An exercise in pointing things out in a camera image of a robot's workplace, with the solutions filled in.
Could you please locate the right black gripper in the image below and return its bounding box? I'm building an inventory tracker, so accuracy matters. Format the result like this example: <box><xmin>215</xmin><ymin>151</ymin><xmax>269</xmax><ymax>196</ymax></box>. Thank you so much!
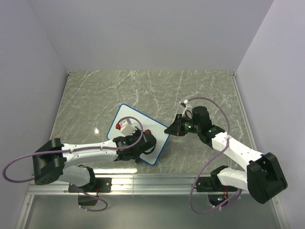
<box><xmin>164</xmin><ymin>114</ymin><xmax>201</xmax><ymax>137</ymax></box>

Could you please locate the blue framed whiteboard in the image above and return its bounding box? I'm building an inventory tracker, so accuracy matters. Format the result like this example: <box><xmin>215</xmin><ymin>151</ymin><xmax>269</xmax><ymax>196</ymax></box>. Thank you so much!
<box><xmin>107</xmin><ymin>104</ymin><xmax>169</xmax><ymax>166</ymax></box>

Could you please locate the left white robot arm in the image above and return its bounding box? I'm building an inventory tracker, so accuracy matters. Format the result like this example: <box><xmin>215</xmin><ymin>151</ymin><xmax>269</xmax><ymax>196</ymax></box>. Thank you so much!
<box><xmin>32</xmin><ymin>129</ymin><xmax>157</xmax><ymax>192</ymax></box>

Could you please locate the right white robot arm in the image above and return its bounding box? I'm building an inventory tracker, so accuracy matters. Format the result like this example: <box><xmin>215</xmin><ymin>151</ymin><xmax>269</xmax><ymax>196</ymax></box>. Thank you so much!
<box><xmin>164</xmin><ymin>106</ymin><xmax>288</xmax><ymax>204</ymax></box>

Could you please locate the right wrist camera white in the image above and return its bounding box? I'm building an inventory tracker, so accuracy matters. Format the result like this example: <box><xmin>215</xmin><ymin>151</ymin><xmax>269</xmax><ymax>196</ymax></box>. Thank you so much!
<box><xmin>180</xmin><ymin>99</ymin><xmax>192</xmax><ymax>116</ymax></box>

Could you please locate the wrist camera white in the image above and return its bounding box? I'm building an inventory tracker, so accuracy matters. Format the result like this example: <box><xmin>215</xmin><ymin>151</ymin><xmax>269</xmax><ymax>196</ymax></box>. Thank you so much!
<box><xmin>180</xmin><ymin>99</ymin><xmax>192</xmax><ymax>116</ymax></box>
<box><xmin>115</xmin><ymin>119</ymin><xmax>136</xmax><ymax>136</ymax></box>

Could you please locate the aluminium mounting rail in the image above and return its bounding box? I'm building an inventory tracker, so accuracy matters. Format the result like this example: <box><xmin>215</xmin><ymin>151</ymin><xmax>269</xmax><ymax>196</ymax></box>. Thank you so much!
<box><xmin>27</xmin><ymin>174</ymin><xmax>253</xmax><ymax>195</ymax></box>

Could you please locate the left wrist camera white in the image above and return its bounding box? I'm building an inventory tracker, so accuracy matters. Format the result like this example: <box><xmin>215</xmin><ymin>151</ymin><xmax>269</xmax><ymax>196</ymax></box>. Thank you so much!
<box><xmin>115</xmin><ymin>119</ymin><xmax>136</xmax><ymax>136</ymax></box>

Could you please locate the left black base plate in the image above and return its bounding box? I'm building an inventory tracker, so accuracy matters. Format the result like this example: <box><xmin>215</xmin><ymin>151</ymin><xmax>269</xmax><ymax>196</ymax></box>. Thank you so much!
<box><xmin>80</xmin><ymin>177</ymin><xmax>112</xmax><ymax>193</ymax></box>

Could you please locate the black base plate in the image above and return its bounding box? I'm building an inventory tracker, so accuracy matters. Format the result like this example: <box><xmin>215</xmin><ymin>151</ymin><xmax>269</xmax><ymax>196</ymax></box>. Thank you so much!
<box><xmin>80</xmin><ymin>177</ymin><xmax>112</xmax><ymax>193</ymax></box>
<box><xmin>194</xmin><ymin>176</ymin><xmax>224</xmax><ymax>192</ymax></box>

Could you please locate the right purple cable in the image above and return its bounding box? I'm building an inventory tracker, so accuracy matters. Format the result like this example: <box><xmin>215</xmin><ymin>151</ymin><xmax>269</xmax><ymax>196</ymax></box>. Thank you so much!
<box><xmin>189</xmin><ymin>96</ymin><xmax>243</xmax><ymax>215</ymax></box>

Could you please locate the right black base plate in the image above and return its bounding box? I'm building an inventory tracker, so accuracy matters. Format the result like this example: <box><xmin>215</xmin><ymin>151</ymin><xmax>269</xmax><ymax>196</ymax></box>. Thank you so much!
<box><xmin>194</xmin><ymin>176</ymin><xmax>224</xmax><ymax>192</ymax></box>

